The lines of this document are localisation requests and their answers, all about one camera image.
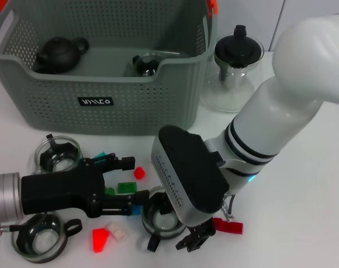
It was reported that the teal square toy brick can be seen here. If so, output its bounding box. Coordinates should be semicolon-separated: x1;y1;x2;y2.
91;150;108;162

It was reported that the glass teapot with black lid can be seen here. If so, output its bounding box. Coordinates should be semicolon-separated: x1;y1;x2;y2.
200;25;264;114

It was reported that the grey perforated storage bin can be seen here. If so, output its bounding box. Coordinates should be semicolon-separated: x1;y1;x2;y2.
0;0;218;137

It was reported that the flat green two-stud brick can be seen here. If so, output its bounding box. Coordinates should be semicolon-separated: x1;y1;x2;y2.
117;181;138;194

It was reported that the small red toy brick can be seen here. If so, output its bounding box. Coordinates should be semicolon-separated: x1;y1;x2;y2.
133;166;146;180

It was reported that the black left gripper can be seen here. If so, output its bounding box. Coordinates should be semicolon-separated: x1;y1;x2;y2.
20;152;151;219

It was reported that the black ceramic teapot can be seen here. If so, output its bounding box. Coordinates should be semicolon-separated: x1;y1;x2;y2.
32;36;90;75

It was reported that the left gripper connector cable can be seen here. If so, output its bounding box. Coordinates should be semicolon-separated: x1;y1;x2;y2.
0;223;22;237

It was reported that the long dark red brick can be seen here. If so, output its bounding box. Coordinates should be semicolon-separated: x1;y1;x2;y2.
212;217;244;235

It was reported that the orange-red wedge toy brick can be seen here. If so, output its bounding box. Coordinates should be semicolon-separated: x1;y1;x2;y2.
91;227;110;253

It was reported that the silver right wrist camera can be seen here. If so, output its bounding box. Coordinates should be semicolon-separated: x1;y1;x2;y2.
150;125;231;227

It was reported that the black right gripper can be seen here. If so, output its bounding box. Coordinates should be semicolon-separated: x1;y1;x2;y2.
175;218;217;254

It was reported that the translucent white square brick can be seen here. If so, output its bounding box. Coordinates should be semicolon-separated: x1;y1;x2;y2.
106;222;131;242

